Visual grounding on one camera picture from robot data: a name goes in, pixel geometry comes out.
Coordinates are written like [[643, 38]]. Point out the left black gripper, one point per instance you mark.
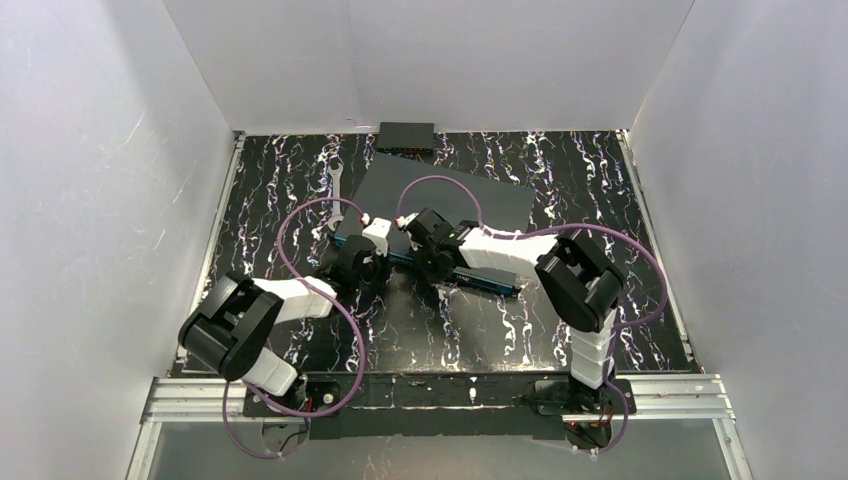
[[370, 266]]

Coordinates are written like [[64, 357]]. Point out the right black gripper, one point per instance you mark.
[[428, 259]]

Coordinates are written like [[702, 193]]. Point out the large dark network switch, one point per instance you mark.
[[505, 206]]

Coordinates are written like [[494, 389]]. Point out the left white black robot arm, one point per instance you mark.
[[228, 331]]

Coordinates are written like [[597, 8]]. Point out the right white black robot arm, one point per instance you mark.
[[581, 284]]

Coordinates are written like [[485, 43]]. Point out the silver open-end wrench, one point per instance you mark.
[[335, 173]]

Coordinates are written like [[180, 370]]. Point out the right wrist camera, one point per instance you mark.
[[428, 226]]

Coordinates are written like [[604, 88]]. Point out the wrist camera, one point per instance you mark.
[[378, 231], [428, 226]]

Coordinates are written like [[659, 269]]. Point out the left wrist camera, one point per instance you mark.
[[378, 231]]

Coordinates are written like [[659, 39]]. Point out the small black switch box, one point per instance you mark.
[[406, 137]]

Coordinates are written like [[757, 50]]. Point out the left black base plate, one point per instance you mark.
[[312, 395]]

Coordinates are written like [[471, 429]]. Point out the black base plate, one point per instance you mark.
[[312, 395], [559, 395]]

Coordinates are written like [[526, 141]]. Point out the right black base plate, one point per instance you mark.
[[559, 395]]

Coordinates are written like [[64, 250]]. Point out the aluminium front rail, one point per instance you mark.
[[650, 396]]

